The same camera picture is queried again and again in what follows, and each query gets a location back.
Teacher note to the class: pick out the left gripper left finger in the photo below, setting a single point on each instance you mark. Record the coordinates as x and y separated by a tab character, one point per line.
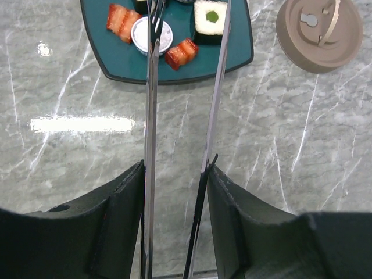
93	236

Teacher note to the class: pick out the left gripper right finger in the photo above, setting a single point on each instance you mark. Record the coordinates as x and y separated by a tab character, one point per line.
253	239

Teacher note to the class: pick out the sushi roll green centre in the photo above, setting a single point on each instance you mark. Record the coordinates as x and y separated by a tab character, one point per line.
207	22

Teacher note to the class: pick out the metal tongs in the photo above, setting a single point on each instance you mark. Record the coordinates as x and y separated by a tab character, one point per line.
151	139

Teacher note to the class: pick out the right pork belly piece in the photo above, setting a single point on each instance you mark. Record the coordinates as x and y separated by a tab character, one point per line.
181	54

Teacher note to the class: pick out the pork belly piece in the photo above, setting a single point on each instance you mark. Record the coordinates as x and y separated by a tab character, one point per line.
121	20
181	54

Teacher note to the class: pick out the white blue rice bowl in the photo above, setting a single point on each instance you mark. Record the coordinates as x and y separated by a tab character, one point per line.
139	35

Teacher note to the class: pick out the teal square plate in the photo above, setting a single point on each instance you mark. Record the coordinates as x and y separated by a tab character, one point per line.
179	42

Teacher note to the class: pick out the brown round lid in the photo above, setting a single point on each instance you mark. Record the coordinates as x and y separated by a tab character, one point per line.
319	36

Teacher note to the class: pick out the left pork belly piece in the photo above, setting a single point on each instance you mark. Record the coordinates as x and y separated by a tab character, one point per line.
121	20

